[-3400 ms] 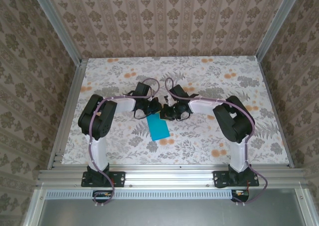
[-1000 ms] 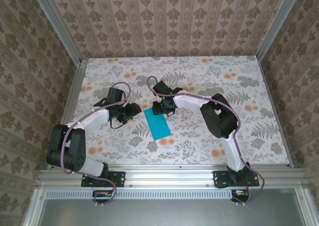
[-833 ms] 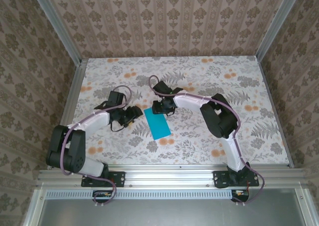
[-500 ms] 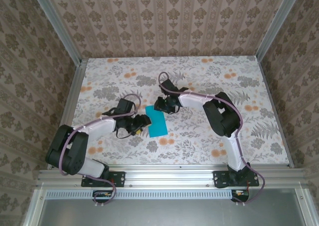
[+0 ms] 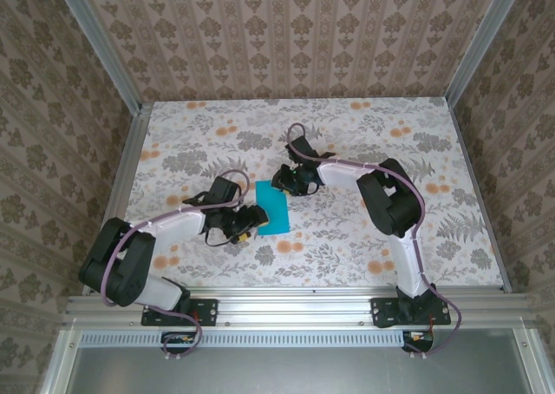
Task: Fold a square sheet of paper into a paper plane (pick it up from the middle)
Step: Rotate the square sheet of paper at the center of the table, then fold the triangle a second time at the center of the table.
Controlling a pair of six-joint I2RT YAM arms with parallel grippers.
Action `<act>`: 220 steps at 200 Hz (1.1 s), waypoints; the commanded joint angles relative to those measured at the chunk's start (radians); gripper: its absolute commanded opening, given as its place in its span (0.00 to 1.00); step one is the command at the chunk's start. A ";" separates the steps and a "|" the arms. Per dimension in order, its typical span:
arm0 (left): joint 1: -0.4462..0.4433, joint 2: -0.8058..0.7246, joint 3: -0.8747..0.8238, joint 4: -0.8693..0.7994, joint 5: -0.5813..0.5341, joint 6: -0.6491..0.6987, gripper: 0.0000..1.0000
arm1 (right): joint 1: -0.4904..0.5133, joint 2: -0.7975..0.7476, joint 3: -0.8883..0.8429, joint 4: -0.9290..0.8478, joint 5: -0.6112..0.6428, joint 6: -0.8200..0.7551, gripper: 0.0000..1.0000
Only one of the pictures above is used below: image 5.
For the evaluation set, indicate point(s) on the blue square paper sheet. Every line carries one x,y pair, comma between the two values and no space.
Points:
273,212

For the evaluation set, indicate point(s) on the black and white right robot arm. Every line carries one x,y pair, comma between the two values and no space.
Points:
338,175

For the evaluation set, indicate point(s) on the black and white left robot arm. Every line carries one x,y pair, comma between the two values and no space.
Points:
173,225

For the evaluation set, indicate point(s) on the floral patterned table cover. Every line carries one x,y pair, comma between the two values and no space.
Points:
303,259

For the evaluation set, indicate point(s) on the grey metal panel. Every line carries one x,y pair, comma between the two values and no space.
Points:
295,372

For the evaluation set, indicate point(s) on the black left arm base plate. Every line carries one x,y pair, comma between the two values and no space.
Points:
208,311

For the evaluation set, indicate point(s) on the aluminium cross rail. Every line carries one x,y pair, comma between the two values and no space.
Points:
295,309

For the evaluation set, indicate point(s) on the aluminium side rail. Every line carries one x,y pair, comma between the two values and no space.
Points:
466,151
129,159

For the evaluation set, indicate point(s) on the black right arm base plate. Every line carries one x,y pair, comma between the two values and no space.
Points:
381,311

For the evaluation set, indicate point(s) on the aluminium corner post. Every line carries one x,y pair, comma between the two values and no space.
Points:
100,42
483,42

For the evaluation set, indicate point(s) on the aluminium lower frame bar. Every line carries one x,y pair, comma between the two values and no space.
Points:
526,363
60,363

